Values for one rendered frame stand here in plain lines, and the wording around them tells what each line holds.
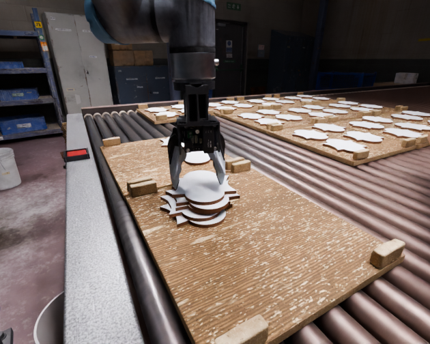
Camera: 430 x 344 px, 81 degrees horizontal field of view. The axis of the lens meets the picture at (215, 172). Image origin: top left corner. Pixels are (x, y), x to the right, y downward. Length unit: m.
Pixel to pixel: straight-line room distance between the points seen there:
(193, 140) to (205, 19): 0.18
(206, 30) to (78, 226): 0.43
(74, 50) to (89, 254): 4.84
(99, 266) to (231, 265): 0.21
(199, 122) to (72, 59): 4.83
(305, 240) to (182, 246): 0.21
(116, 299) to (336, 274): 0.31
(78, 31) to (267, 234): 5.01
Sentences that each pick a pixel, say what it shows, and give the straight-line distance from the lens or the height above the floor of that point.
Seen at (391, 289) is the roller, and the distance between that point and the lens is 0.47.
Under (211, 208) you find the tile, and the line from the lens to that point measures 0.46.
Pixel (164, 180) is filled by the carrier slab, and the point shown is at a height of 0.94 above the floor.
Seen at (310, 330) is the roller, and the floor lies 0.92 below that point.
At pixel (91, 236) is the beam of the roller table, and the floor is 0.91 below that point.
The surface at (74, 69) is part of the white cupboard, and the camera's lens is 5.21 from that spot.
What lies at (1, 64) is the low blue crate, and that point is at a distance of 5.05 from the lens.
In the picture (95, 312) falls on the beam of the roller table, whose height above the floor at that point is 0.91.
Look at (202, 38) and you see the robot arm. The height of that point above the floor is 1.25.
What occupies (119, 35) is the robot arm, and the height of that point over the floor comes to 1.25.
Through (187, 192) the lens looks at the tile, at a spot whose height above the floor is 0.98.
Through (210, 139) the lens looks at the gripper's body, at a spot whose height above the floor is 1.09.
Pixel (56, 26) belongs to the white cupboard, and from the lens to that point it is 5.21.
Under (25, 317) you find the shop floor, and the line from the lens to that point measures 1.80.
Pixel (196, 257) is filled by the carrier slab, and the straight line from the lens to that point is 0.42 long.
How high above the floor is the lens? 1.22
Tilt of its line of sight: 24 degrees down
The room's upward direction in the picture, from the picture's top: straight up
